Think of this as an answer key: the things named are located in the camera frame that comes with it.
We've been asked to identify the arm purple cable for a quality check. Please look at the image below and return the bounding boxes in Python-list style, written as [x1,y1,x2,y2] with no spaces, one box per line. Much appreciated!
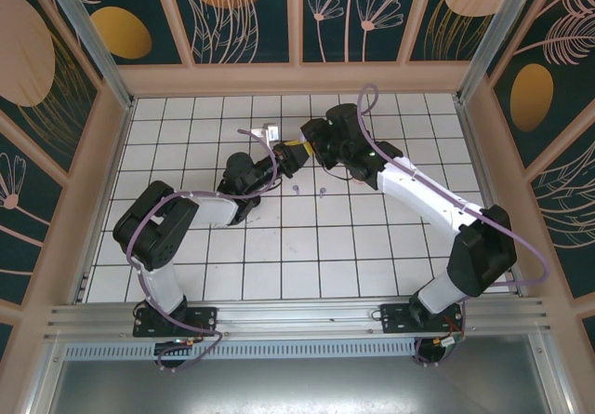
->
[125,128,280,373]
[357,83,552,368]

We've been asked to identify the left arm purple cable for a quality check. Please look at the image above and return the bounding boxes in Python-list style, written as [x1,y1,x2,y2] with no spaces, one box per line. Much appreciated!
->
[125,128,280,373]

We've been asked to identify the aluminium frame rail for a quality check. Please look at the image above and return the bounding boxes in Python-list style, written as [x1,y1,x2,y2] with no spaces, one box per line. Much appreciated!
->
[44,298,554,341]

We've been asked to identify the grey slotted cable duct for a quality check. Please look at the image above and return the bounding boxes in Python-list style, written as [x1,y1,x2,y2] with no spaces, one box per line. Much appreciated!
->
[62,341,419,360]

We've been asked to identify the aluminium corner post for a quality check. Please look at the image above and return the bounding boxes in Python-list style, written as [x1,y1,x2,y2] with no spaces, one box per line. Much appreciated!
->
[455,0,555,104]
[36,0,137,108]

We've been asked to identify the grey metal sheet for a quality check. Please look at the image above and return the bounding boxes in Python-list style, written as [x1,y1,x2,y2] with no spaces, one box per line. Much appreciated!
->
[44,360,559,414]

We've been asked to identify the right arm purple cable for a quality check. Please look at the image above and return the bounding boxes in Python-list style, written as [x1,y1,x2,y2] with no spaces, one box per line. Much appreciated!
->
[357,83,552,368]

